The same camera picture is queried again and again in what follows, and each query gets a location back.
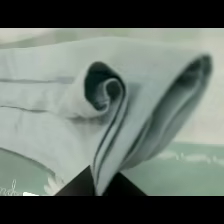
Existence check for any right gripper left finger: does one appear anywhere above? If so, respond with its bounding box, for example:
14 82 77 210
54 165 96 197

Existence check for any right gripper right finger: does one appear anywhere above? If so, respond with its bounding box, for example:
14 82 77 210
102 171 148 197

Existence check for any light grey shirt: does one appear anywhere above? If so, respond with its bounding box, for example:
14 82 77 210
0 36 214 197

